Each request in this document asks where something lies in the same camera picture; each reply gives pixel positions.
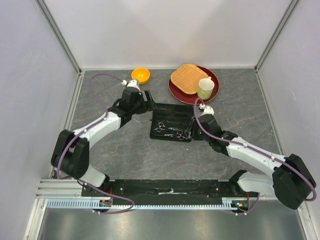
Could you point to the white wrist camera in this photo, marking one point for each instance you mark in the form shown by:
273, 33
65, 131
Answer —
133, 84
206, 110

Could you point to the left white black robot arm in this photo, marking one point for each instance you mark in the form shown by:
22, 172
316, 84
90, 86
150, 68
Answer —
71, 155

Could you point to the red round tray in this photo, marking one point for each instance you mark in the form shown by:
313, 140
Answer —
189, 99

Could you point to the orange bowl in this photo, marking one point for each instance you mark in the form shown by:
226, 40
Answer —
141, 74

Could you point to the pale green cup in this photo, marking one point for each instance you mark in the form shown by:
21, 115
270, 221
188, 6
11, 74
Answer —
205, 88

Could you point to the right aluminium corner post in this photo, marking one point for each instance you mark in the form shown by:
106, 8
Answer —
276, 33

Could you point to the aluminium front frame rail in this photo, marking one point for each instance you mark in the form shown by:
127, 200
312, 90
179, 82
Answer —
72, 189

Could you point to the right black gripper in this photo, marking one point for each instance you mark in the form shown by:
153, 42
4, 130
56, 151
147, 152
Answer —
194, 126

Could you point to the silver scissors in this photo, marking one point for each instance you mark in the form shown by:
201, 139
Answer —
178, 133
161, 127

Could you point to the aluminium corner post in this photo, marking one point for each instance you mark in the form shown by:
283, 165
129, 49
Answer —
276, 33
58, 34

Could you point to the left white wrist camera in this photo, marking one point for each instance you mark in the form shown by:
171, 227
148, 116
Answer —
133, 84

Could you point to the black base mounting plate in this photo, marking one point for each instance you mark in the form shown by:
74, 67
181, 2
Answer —
208, 187

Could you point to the left aluminium corner post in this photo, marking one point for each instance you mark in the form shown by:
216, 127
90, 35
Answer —
58, 34

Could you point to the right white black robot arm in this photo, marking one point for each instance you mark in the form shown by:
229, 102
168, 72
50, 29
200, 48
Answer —
286, 178

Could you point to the light blue cable duct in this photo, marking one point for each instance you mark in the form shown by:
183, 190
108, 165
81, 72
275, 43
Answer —
98, 204

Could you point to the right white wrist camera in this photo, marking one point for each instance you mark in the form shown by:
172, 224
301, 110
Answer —
206, 110

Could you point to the woven bamboo basket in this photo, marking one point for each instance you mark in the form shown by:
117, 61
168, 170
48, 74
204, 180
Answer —
187, 78

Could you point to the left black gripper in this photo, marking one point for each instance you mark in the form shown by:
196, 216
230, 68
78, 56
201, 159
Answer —
147, 106

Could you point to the black zip tool case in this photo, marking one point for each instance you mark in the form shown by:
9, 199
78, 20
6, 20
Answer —
173, 116

